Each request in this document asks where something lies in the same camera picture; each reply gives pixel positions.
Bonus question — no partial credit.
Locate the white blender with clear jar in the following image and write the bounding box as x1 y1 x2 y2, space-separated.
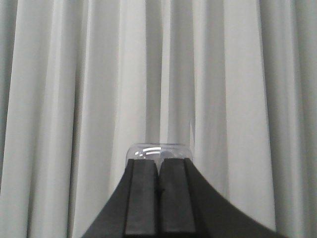
126 143 193 171

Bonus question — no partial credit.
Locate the grey pleated curtain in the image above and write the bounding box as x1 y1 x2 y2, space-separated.
0 0 317 238

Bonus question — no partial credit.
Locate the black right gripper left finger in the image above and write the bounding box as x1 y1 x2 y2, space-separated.
125 160 158 236

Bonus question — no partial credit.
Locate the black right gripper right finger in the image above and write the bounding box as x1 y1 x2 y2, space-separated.
159 159 197 233

